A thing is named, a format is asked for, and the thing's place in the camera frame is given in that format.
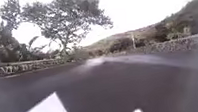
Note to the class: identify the rough stone wall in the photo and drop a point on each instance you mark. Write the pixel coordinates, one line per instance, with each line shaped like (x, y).
(179, 43)

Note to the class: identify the pale pole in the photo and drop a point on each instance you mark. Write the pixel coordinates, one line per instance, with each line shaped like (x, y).
(133, 41)

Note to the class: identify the dark bush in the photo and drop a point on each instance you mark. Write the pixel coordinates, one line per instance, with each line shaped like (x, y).
(121, 44)

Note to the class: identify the grassy hillside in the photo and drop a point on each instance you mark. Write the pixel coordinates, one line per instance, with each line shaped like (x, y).
(119, 36)

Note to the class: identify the low stone railing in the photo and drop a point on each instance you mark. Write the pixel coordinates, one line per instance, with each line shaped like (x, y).
(21, 68)

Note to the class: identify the trees on slope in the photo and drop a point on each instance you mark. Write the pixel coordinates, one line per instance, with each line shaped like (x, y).
(194, 13)

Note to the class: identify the dark asphalt road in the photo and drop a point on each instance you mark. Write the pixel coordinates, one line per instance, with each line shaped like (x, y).
(106, 88)

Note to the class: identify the dark clump of trees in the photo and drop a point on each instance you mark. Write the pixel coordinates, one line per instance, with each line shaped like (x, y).
(7, 46)

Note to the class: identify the large leafy tree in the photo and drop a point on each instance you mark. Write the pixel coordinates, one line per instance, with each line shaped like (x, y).
(67, 14)

